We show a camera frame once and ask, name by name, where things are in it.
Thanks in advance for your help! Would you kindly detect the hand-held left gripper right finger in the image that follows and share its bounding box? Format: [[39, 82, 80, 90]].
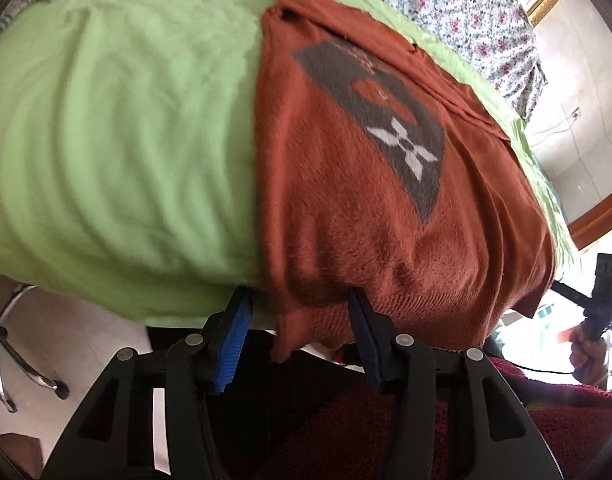
[[348, 290, 566, 480]]

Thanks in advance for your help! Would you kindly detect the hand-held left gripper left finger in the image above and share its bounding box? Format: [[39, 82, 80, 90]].
[[41, 287, 257, 480]]

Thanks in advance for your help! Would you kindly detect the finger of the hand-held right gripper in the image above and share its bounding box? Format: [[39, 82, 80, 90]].
[[552, 281, 594, 308]]

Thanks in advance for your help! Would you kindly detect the person's right hand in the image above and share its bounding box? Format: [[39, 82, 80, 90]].
[[568, 324, 609, 386]]

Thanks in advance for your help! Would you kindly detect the dark red fleece clothing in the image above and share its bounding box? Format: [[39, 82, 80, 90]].
[[246, 350, 612, 480]]

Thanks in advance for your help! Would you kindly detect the chrome chair base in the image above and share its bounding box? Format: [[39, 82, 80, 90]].
[[0, 284, 71, 414]]

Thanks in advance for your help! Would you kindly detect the light green bed sheet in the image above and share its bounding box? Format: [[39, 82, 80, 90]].
[[0, 0, 582, 334]]

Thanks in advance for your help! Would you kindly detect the white pink floral bed sheet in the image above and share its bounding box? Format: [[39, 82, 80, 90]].
[[301, 0, 547, 122]]

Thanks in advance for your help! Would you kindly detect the brown wooden frame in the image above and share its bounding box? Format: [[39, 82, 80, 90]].
[[568, 194, 612, 255]]

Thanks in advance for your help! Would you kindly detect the black cable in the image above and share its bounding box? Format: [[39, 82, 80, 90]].
[[513, 364, 572, 376]]

